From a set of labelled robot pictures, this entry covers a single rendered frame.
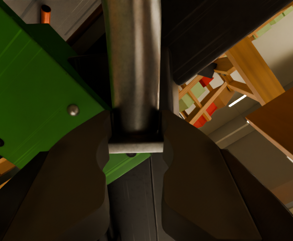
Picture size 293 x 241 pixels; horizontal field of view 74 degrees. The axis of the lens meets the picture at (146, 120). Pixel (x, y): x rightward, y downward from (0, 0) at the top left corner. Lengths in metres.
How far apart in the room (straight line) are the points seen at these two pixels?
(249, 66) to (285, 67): 9.05
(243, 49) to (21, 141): 0.87
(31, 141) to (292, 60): 10.02
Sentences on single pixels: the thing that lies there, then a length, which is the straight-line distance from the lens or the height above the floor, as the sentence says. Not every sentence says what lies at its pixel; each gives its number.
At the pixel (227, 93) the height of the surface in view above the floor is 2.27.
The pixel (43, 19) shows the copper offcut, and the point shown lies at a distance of 0.61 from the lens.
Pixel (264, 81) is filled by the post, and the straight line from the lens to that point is 0.98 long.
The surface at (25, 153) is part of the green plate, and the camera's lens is 0.22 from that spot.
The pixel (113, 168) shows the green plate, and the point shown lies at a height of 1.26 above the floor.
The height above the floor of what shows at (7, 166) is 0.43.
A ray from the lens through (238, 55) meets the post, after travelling 0.94.
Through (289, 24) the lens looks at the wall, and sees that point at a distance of 10.05.
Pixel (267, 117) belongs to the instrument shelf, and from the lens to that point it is 0.67.
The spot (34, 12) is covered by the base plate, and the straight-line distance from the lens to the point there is 0.60.
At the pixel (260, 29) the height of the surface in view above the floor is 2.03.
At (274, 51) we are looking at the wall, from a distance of 9.80.
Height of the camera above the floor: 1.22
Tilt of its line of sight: 6 degrees up
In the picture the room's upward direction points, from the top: 141 degrees clockwise
